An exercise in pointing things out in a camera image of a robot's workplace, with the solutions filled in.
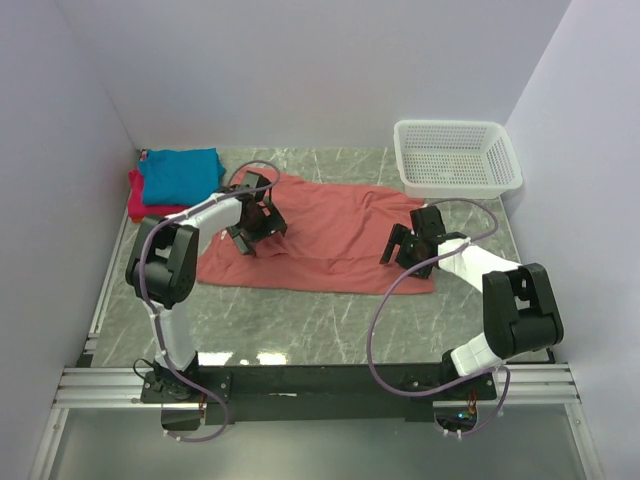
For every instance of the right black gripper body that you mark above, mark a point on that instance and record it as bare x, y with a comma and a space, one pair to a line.
409, 253

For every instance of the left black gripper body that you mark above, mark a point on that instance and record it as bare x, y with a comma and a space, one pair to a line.
264, 225

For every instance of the salmon pink t shirt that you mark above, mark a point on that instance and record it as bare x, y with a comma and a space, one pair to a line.
336, 235

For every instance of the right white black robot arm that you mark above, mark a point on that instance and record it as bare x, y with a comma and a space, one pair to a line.
519, 309

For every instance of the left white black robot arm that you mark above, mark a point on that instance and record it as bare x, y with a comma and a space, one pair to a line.
162, 265

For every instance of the white plastic basket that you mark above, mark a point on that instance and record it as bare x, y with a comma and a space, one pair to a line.
452, 158

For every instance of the folded blue t shirt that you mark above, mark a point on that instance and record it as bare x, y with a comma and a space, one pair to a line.
181, 178

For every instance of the folded magenta t shirt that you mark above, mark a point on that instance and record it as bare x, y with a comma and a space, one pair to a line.
136, 200

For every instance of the black base beam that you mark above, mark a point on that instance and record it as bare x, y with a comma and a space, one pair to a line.
330, 392

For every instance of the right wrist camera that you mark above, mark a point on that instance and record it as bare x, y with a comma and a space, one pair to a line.
427, 222

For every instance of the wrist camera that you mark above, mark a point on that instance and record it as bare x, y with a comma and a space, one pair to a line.
252, 185
427, 222

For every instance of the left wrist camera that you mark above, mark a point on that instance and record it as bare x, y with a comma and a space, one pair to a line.
252, 185

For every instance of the aluminium rail frame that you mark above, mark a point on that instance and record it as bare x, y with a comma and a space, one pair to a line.
119, 388

